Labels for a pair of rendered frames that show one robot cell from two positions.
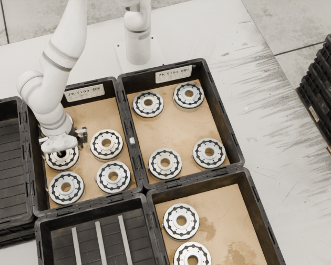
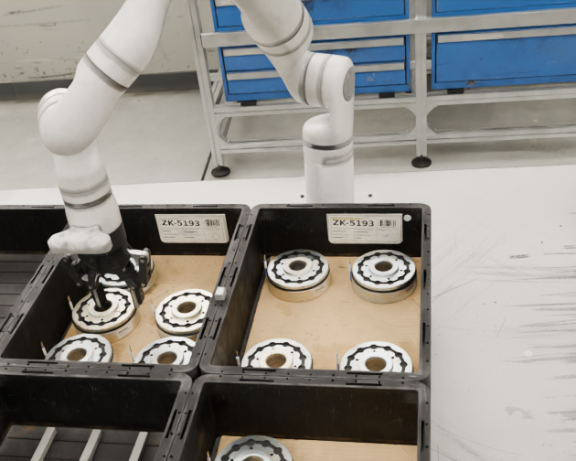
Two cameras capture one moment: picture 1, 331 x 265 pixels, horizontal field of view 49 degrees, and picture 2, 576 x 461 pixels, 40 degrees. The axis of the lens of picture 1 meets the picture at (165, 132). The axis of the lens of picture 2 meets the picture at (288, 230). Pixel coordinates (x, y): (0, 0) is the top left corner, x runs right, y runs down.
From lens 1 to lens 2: 0.56 m
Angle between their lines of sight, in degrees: 33
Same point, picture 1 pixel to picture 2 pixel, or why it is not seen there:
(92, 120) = (188, 280)
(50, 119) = (72, 178)
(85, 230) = (69, 441)
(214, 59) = (491, 260)
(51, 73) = (82, 79)
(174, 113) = (344, 299)
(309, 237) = not seen: outside the picture
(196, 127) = (378, 329)
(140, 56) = not seen: hidden behind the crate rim
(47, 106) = (61, 133)
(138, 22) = (322, 127)
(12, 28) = not seen: hidden behind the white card
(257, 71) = not seen: outside the picture
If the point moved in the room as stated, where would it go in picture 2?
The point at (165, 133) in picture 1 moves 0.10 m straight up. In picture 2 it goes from (310, 326) to (304, 276)
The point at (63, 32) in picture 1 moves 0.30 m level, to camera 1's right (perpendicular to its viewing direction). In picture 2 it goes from (118, 18) to (336, 33)
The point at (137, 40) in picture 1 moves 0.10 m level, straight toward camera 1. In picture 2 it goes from (319, 166) to (304, 196)
